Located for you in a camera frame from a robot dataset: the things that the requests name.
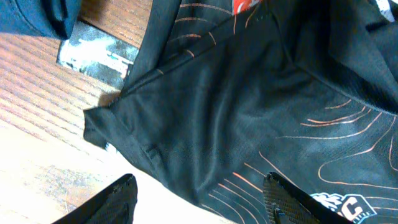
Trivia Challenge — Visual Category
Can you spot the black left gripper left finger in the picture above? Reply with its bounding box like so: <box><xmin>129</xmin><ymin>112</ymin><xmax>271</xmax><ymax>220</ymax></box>
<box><xmin>53</xmin><ymin>174</ymin><xmax>137</xmax><ymax>224</ymax></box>

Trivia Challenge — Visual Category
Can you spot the navy blue folded garment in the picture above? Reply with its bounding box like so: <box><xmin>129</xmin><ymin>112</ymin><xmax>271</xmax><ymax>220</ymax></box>
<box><xmin>1</xmin><ymin>0</ymin><xmax>81</xmax><ymax>40</ymax></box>

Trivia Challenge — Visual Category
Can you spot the black printed jersey shirt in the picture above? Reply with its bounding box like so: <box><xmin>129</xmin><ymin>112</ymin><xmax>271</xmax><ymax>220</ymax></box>
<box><xmin>83</xmin><ymin>0</ymin><xmax>397</xmax><ymax>223</ymax></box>

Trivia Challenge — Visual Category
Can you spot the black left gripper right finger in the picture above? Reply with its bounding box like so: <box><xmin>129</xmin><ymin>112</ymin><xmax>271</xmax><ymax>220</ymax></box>
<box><xmin>263</xmin><ymin>172</ymin><xmax>352</xmax><ymax>224</ymax></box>

